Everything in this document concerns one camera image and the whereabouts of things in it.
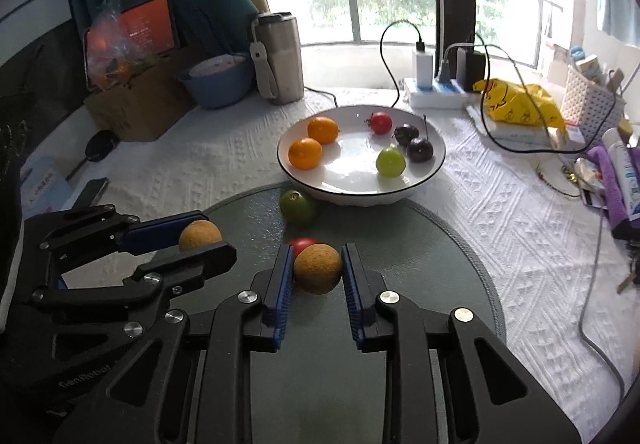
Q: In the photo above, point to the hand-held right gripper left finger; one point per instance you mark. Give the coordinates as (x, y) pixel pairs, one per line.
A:
(282, 296)

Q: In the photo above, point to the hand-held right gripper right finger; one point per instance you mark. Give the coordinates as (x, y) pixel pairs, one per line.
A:
(352, 296)

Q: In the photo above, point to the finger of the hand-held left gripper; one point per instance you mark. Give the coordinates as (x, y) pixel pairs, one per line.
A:
(200, 259)
(155, 231)

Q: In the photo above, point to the tan round fruit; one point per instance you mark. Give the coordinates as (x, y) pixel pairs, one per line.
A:
(317, 269)
(199, 235)

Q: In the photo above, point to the red round fruit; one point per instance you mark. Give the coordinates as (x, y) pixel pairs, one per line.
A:
(302, 245)

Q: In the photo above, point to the dark green apple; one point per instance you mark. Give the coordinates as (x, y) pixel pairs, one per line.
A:
(298, 207)

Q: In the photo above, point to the white ceramic bowl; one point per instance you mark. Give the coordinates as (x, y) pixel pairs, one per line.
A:
(350, 174)

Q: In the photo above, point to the light green apple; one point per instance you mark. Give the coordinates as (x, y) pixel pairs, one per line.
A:
(390, 162)

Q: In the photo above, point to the orange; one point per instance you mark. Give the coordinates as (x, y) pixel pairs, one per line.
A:
(323, 130)
(305, 153)

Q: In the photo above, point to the dark purple plum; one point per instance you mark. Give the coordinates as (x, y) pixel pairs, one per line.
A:
(406, 134)
(419, 150)

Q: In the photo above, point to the red tomato with green stem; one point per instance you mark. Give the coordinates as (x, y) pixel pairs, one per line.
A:
(381, 123)

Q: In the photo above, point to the black phone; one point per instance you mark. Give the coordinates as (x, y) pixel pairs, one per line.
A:
(92, 191)

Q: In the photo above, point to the round grey placemat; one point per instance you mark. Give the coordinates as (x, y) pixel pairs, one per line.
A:
(425, 249)

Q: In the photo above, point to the black round object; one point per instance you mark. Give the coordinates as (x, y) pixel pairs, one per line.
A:
(101, 145)

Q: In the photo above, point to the blue booklet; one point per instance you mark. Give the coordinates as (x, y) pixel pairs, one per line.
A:
(42, 184)

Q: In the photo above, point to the cardboard box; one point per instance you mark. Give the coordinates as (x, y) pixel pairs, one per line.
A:
(140, 109)

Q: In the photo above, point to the blue bowl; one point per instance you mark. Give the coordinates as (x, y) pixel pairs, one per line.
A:
(220, 89)

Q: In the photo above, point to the pink plate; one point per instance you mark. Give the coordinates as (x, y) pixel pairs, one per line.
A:
(217, 66)

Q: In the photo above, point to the clear plastic bag of oranges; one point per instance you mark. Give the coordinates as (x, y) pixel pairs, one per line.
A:
(112, 59)

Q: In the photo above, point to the tablet with orange screen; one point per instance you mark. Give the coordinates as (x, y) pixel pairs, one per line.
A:
(150, 24)

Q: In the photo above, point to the steel tumbler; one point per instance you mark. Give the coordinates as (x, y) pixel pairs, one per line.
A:
(285, 59)

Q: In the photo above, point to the white power strip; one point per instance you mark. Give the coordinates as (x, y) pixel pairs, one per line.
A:
(440, 97)

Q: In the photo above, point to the stack of white papers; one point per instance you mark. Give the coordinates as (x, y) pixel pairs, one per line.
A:
(520, 137)

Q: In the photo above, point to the white charger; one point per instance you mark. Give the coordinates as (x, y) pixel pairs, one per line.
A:
(422, 67)

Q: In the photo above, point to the yellow plastic bag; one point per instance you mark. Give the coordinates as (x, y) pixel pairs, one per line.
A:
(515, 104)

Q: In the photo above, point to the black charger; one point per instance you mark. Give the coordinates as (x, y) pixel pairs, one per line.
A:
(470, 69)

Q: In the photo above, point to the small white packet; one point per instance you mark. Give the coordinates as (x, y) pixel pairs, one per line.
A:
(587, 174)

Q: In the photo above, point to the purple pouch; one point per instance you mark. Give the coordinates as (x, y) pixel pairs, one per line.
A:
(607, 189)

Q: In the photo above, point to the black car key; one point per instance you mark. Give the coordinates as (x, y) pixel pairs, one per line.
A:
(631, 274)

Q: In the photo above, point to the balcony railing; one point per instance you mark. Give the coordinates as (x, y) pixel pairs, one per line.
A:
(352, 4)

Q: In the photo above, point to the white spray bottle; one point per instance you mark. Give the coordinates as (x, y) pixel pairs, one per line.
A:
(625, 169)

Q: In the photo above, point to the white perforated basket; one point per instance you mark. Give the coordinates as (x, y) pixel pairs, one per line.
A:
(590, 109)

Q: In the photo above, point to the jar with yellow lid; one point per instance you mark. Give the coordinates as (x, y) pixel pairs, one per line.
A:
(626, 128)

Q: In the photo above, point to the white and blue packet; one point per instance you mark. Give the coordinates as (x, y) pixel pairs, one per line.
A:
(592, 67)

